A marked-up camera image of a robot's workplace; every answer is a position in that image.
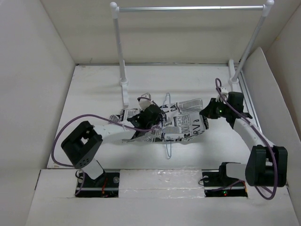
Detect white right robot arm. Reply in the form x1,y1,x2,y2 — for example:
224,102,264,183
200,92,288,187

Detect light blue wire hanger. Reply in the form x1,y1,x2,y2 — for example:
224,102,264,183
160,92,172,160

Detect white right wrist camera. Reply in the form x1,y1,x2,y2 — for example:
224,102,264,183
216,86,229,102

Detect white metal clothes rack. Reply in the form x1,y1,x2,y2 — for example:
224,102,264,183
110,0,275,106

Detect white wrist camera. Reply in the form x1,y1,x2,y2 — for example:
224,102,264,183
137,93,152,110
216,86,229,102

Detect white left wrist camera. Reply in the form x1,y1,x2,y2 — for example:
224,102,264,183
137,93,152,110

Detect newspaper print trousers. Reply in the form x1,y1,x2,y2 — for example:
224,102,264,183
109,98,210,145

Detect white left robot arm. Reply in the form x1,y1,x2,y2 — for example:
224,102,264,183
61,105,163,187

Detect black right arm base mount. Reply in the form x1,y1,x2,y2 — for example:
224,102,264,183
198,162,248,198

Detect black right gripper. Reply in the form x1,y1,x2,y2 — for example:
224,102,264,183
199,97,231,119

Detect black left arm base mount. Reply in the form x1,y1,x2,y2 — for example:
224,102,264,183
75,170,120,198

